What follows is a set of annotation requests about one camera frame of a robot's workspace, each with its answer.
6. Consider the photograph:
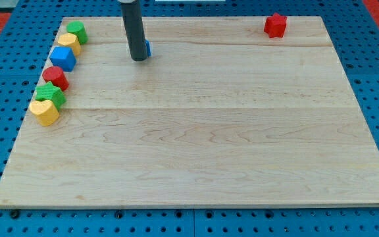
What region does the blue cube block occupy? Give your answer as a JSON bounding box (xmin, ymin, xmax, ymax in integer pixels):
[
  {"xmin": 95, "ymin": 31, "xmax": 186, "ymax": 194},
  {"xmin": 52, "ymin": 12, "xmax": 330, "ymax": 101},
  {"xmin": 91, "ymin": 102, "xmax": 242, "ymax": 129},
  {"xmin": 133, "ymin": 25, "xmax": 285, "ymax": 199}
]
[{"xmin": 49, "ymin": 46, "xmax": 76, "ymax": 72}]

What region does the yellow heart block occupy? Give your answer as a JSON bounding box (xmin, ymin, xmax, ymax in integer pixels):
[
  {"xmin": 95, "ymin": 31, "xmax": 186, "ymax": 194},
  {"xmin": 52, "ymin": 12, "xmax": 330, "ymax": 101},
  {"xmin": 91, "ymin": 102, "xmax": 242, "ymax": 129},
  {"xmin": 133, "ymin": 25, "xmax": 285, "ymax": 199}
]
[{"xmin": 29, "ymin": 100, "xmax": 59, "ymax": 126}]

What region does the yellow hexagon block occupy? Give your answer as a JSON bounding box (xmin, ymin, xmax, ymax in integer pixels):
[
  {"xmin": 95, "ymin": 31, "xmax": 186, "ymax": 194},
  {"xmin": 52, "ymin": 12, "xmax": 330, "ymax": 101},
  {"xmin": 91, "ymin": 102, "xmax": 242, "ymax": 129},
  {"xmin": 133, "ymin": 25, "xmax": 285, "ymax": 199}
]
[{"xmin": 57, "ymin": 33, "xmax": 82, "ymax": 56}]

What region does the green star block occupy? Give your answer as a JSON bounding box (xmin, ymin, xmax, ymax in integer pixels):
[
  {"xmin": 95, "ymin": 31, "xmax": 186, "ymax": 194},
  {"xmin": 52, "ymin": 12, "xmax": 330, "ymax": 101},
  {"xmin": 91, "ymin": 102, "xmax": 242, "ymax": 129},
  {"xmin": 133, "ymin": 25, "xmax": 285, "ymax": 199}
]
[{"xmin": 35, "ymin": 82, "xmax": 66, "ymax": 110}]

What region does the green cylinder block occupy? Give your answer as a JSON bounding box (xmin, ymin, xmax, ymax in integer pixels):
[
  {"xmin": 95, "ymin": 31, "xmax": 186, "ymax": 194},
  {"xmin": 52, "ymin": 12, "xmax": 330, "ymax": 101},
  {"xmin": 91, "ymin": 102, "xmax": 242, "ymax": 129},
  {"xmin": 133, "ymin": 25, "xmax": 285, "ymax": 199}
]
[{"xmin": 66, "ymin": 21, "xmax": 88, "ymax": 45}]

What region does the blue triangle block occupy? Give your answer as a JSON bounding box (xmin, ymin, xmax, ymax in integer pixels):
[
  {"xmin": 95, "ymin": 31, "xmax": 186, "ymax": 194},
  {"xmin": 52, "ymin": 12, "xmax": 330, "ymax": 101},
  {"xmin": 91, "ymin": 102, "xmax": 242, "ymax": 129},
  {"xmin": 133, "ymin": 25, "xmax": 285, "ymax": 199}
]
[{"xmin": 145, "ymin": 39, "xmax": 152, "ymax": 57}]

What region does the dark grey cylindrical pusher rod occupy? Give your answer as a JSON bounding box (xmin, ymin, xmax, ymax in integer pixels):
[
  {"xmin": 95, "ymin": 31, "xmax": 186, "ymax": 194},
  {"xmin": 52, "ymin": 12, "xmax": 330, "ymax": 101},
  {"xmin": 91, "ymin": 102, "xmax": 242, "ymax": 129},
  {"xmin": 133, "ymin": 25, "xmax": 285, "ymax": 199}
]
[{"xmin": 119, "ymin": 0, "xmax": 148, "ymax": 61}]

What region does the light wooden board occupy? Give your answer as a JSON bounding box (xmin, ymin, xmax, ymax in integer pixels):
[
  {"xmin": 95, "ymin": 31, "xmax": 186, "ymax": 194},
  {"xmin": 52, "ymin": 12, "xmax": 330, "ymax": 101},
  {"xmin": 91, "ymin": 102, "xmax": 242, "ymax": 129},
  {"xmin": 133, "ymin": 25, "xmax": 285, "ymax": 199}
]
[{"xmin": 0, "ymin": 16, "xmax": 379, "ymax": 209}]

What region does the red star block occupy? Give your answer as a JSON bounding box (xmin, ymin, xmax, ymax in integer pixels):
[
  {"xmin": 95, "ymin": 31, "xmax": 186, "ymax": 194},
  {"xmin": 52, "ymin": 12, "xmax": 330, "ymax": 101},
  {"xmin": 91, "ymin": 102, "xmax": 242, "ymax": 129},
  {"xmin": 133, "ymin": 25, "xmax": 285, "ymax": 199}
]
[{"xmin": 263, "ymin": 13, "xmax": 288, "ymax": 38}]

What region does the red cylinder block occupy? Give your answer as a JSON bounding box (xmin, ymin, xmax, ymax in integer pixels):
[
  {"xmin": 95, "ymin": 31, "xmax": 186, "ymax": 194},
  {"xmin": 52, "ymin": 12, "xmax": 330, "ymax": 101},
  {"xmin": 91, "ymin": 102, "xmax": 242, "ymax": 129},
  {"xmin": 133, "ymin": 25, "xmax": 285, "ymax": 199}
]
[{"xmin": 42, "ymin": 66, "xmax": 69, "ymax": 91}]

